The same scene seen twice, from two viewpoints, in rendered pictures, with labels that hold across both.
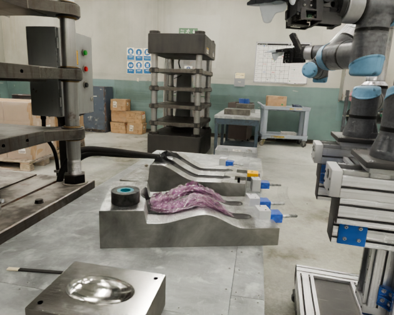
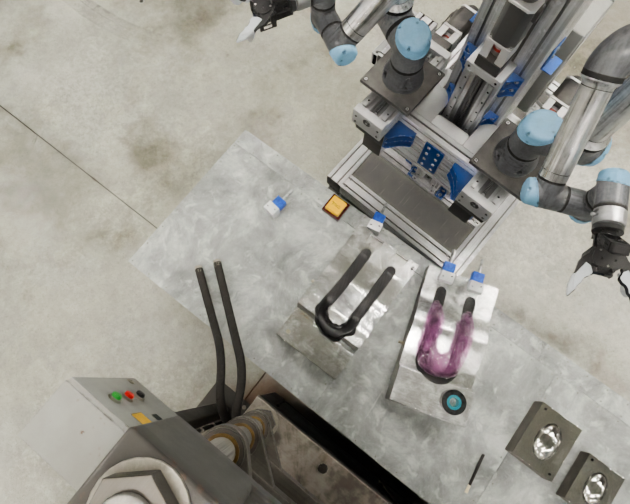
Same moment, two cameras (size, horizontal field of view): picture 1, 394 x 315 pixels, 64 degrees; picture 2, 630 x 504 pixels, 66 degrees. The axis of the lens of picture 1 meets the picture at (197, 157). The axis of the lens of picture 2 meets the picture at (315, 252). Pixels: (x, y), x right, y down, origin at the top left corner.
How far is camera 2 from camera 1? 1.88 m
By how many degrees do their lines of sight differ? 71
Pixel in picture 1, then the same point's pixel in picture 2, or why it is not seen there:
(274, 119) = not seen: outside the picture
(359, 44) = not seen: hidden behind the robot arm
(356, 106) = (411, 66)
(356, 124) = (411, 81)
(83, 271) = (526, 448)
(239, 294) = (537, 354)
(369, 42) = not seen: hidden behind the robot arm
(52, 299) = (549, 467)
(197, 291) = (528, 377)
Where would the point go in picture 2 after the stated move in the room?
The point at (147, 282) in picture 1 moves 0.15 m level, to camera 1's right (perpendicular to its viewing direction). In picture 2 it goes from (547, 414) to (562, 373)
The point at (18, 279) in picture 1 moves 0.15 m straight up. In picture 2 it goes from (481, 484) to (497, 494)
